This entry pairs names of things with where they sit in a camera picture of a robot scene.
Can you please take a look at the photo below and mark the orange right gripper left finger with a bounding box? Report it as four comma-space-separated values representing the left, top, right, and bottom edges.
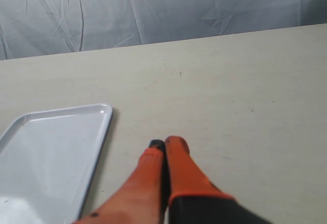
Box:
75, 140, 169, 223

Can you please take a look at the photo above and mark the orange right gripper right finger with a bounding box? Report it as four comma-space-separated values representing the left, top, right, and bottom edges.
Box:
165, 136, 269, 223

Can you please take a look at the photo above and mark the white rectangular plastic tray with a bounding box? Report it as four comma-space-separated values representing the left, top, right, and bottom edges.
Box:
1, 104, 113, 223

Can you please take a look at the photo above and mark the grey wrinkled backdrop curtain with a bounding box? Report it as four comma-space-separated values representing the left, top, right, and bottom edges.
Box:
1, 0, 326, 60

